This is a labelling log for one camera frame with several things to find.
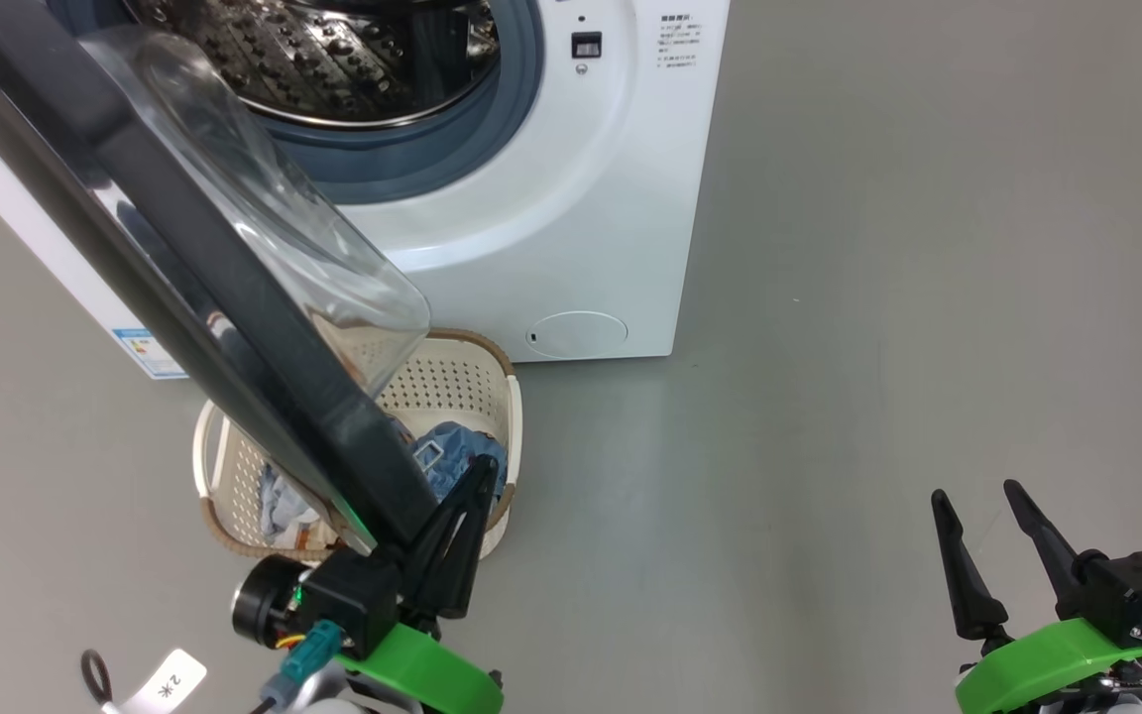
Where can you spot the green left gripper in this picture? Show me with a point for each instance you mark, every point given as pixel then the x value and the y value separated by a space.
pixel 432 679

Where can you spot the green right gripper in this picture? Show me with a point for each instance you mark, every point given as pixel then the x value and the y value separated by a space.
pixel 1037 674

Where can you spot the blue printed shorts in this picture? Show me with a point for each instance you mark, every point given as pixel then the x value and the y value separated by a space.
pixel 452 456

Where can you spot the orange blue cream printed garment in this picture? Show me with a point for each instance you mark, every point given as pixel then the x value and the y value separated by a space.
pixel 279 501

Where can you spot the black round glass washer door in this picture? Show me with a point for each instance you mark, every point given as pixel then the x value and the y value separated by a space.
pixel 264 337

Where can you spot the white front-load washing machine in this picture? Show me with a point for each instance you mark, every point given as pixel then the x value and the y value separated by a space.
pixel 581 198

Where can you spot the grey rubber door gasket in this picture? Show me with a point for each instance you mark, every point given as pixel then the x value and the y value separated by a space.
pixel 512 99

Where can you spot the stainless steel washing machine drum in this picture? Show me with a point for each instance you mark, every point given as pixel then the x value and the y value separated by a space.
pixel 333 59

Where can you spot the black door lock slot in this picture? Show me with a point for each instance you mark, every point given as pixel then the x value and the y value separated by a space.
pixel 587 45

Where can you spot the cream perforated laundry basket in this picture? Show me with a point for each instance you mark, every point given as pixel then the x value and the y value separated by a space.
pixel 452 387

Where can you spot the round white filter cover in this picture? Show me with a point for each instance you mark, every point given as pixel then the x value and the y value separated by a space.
pixel 576 334

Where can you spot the blue energy label sticker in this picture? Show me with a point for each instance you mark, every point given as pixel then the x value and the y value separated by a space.
pixel 150 355

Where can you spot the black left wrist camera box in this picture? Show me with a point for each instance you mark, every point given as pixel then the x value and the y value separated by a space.
pixel 348 600

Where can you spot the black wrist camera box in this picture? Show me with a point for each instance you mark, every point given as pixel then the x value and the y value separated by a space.
pixel 348 600
pixel 1136 595

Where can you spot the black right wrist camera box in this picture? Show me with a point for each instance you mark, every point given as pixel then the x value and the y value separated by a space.
pixel 1136 595

